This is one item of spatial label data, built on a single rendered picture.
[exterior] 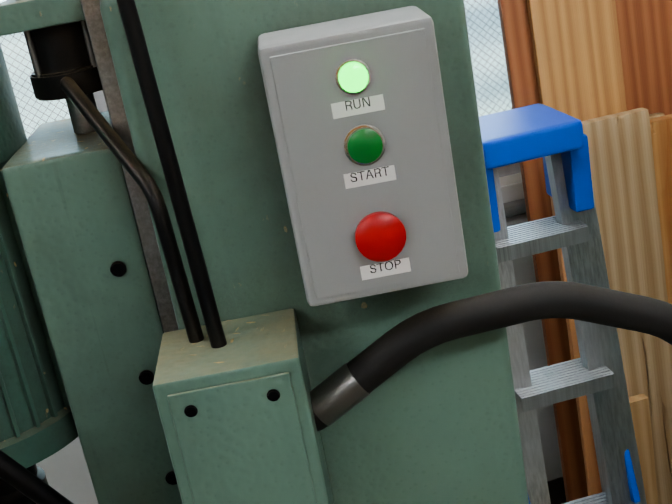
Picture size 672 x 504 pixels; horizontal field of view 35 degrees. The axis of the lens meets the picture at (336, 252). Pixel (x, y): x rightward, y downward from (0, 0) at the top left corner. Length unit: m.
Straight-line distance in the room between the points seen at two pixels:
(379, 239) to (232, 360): 0.12
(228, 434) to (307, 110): 0.20
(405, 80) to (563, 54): 1.56
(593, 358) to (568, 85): 0.64
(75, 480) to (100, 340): 1.66
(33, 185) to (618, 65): 1.62
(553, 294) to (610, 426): 1.13
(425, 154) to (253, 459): 0.21
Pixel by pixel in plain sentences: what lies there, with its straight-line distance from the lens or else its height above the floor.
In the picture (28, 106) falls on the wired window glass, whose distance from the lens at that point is 2.21.
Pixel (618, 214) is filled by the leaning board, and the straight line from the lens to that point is 2.11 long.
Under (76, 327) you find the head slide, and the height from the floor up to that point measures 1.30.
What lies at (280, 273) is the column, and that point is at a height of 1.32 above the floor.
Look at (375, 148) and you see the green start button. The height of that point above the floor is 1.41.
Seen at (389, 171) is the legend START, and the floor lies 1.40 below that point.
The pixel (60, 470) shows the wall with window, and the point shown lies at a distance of 2.40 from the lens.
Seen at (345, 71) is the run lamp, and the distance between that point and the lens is 0.59.
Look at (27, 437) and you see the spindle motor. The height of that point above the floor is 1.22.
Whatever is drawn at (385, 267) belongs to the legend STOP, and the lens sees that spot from 0.63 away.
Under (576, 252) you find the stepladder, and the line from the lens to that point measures 1.70.
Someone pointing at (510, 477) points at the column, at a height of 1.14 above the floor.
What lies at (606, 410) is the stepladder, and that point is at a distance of 1.79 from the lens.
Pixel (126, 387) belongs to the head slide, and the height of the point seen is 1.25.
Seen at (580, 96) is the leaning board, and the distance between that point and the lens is 2.18.
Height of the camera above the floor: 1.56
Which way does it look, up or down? 20 degrees down
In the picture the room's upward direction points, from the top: 10 degrees counter-clockwise
